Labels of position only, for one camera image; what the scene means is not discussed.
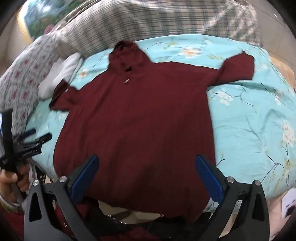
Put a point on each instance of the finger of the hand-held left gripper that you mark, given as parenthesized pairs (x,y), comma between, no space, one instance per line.
(30,133)
(44,138)

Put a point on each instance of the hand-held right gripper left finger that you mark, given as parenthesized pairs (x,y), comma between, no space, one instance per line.
(86,175)

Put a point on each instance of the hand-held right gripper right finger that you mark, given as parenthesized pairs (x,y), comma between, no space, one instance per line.
(207,175)

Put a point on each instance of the maroon hooded sweatshirt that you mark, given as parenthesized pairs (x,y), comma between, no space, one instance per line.
(138,120)

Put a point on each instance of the person's left forearm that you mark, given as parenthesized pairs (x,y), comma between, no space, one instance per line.
(8,206)

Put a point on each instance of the person's left hand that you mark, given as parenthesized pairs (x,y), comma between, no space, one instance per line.
(10,183)

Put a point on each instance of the white quilt with red flowers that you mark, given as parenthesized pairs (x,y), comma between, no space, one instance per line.
(27,69)

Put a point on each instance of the light blue floral bedsheet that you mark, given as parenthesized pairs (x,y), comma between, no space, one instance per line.
(245,120)

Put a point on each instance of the white folded cloth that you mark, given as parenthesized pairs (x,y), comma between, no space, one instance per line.
(59,73)

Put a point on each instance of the white paper card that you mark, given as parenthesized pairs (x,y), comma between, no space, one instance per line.
(289,205)

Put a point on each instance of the plaid pillow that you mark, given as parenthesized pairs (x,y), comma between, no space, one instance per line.
(161,20)

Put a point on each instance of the framed wall picture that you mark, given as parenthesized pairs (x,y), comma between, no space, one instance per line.
(39,18)

